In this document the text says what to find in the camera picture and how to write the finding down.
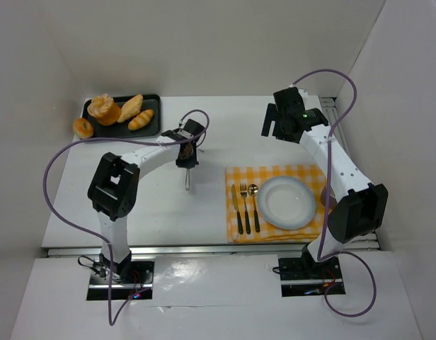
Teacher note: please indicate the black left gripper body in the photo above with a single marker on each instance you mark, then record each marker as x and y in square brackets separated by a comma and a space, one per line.
[187, 163]

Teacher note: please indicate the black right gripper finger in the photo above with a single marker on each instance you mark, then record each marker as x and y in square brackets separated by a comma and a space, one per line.
[275, 128]
[270, 116]

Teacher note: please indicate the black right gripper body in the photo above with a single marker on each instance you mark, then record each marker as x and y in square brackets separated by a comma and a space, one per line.
[270, 120]

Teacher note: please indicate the metal tongs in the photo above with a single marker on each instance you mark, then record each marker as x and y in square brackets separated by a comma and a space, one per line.
[190, 163]

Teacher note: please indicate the striped golden bread roll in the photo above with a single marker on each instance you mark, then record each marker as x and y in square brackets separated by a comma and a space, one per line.
[141, 120]

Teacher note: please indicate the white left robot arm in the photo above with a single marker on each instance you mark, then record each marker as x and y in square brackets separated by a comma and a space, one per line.
[113, 190]

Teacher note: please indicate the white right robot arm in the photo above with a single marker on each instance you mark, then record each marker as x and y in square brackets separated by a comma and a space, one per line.
[360, 204]

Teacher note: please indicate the pale pointed pastry bread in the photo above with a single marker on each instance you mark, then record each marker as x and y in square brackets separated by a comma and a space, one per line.
[131, 108]

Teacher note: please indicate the tall orange muffin bread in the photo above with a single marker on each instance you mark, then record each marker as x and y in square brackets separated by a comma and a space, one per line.
[104, 109]

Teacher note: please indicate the small round bagel bread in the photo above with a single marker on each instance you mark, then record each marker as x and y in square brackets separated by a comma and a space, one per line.
[82, 128]

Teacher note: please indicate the black tray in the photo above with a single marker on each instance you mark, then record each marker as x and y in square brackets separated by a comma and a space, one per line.
[121, 130]

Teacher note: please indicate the white plate blue rim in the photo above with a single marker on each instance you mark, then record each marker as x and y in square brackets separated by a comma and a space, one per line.
[286, 202]

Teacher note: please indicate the purple mug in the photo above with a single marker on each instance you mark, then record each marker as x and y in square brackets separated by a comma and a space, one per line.
[323, 197]

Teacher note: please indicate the yellow checkered cloth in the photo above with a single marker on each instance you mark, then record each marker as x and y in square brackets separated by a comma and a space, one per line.
[311, 175]

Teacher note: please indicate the knife with black handle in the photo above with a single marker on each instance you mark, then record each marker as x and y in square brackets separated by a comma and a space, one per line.
[236, 207]

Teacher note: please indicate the fork with black handle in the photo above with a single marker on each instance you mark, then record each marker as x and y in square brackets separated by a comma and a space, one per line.
[244, 194]

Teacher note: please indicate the gold spoon black handle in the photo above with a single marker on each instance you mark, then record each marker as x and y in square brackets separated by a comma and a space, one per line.
[253, 191]

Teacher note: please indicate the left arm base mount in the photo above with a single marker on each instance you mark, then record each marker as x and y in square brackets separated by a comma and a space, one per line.
[136, 281]

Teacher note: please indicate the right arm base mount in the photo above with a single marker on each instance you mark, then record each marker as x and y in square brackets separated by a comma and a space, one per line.
[298, 280]

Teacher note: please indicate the aluminium front rail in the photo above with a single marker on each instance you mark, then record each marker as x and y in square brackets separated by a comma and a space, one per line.
[183, 250]

